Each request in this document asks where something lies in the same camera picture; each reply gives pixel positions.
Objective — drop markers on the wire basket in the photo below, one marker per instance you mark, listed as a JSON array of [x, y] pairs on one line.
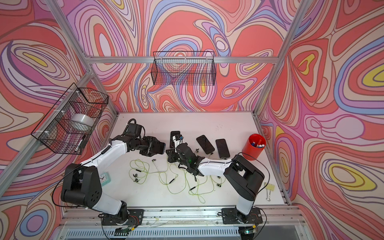
[[184, 68], [55, 131]]

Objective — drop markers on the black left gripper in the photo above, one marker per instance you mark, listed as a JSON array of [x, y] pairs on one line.
[[150, 140]]

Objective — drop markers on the grey-edged smartphone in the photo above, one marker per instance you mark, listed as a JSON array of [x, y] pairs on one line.
[[173, 133]]

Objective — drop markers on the back wire basket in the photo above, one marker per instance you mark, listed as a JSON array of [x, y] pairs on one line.
[[184, 68]]

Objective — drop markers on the left wire basket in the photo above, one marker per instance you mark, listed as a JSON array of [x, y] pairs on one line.
[[55, 131]]

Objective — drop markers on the mint alarm clock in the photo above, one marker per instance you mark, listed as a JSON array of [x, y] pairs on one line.
[[105, 178]]

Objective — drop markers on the yellow binder clip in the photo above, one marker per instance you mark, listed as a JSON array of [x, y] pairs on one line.
[[269, 189]]

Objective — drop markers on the red plastic cup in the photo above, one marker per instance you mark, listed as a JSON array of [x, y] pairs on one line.
[[253, 147]]

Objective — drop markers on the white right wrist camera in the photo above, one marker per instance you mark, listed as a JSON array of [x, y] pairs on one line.
[[177, 140]]

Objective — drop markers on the black smartphone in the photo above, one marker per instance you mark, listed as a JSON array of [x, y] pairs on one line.
[[205, 144]]

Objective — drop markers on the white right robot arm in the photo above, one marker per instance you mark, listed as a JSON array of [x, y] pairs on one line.
[[245, 178]]

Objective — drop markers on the green earphone cable plug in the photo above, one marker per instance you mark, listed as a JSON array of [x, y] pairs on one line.
[[220, 180]]

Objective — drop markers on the blue-cased smartphone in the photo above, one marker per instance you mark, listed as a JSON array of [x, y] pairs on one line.
[[222, 148]]

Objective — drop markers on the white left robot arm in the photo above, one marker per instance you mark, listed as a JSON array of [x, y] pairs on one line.
[[82, 182]]

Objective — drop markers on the white tape roll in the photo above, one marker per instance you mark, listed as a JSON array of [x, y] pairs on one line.
[[82, 122]]

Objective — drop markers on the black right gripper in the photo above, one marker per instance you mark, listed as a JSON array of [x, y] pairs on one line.
[[171, 155]]

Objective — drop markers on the green earphones set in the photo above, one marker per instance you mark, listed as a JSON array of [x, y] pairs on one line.
[[199, 187], [169, 175], [139, 171]]

